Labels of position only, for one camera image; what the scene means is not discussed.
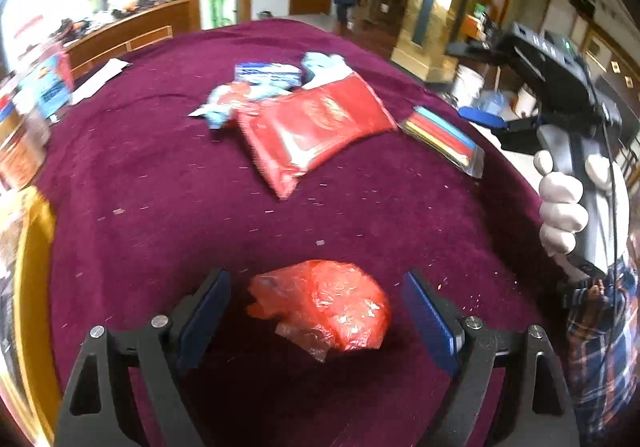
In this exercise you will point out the small orange-label jar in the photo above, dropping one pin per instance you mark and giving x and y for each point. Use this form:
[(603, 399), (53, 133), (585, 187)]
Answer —
[(22, 154)]

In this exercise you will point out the blue-label clear jar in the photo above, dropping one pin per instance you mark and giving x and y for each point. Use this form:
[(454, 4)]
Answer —
[(52, 82)]

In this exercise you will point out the person's right hand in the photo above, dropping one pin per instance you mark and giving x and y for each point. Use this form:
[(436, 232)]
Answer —
[(562, 207)]

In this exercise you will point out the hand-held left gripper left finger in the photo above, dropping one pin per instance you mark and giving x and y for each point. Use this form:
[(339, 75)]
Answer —
[(205, 317)]

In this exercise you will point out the large red packet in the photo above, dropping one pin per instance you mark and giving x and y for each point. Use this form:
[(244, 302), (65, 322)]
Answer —
[(315, 127)]

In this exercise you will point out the person's right forearm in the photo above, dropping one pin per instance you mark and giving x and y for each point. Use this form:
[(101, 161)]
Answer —
[(605, 352)]

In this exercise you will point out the light blue cloth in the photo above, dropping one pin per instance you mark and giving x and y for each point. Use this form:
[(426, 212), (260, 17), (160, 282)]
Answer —
[(322, 67)]

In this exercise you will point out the wooden counter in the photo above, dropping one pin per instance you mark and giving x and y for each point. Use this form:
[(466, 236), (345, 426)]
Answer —
[(125, 34)]

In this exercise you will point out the white bucket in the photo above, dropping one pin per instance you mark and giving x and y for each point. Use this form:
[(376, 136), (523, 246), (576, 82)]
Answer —
[(467, 82)]

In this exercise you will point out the maroon tablecloth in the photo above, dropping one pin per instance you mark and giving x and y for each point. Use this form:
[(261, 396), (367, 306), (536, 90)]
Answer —
[(175, 187)]

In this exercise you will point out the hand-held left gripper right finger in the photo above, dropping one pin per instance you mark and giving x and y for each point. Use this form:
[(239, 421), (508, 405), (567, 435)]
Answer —
[(430, 322)]

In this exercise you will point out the yellow bag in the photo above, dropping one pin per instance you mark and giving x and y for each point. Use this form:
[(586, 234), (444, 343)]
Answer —
[(32, 302)]

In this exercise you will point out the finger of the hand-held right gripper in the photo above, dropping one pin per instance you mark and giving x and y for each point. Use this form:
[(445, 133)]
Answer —
[(480, 116), (472, 52)]

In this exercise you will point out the pack of coloured sponges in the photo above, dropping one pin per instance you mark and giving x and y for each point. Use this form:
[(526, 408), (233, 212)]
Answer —
[(445, 137)]

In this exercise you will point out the blue plastic bag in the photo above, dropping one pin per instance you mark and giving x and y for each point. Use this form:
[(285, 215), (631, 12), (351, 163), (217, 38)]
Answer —
[(492, 102)]

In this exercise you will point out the red plastic bag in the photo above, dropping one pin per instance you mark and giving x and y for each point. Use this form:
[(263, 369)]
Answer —
[(330, 302)]

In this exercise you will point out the white paper leaflet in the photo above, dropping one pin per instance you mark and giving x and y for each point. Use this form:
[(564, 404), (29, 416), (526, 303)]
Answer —
[(100, 79)]

